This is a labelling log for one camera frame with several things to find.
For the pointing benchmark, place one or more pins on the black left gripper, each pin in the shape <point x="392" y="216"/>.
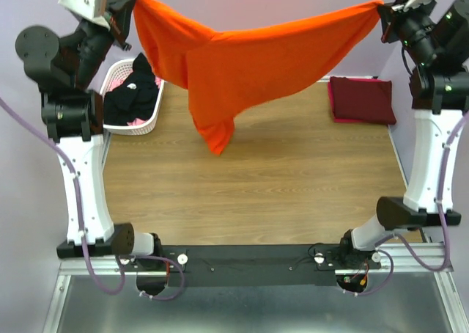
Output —
<point x="119" y="8"/>

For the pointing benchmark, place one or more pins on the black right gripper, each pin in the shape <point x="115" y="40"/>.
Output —
<point x="393" y="13"/>

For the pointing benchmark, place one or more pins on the orange t shirt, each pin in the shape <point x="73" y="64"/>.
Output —
<point x="226" y="73"/>

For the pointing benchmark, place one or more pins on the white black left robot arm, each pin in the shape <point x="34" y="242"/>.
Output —
<point x="63" y="68"/>

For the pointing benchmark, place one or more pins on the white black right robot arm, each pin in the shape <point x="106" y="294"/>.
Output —
<point x="439" y="88"/>

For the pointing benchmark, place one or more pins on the white plastic laundry basket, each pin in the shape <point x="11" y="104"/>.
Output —
<point x="116" y="74"/>

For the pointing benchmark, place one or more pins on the pink garment in basket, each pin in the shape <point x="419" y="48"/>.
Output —
<point x="136" y="121"/>

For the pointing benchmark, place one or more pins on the folded maroon t shirt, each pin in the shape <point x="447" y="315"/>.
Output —
<point x="369" y="101"/>

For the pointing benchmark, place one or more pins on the black t shirt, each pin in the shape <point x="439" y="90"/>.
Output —
<point x="141" y="68"/>

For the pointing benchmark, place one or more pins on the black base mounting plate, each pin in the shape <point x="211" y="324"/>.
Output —
<point x="250" y="277"/>

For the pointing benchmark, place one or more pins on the aluminium extrusion rail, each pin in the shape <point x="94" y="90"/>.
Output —
<point x="402" y="257"/>

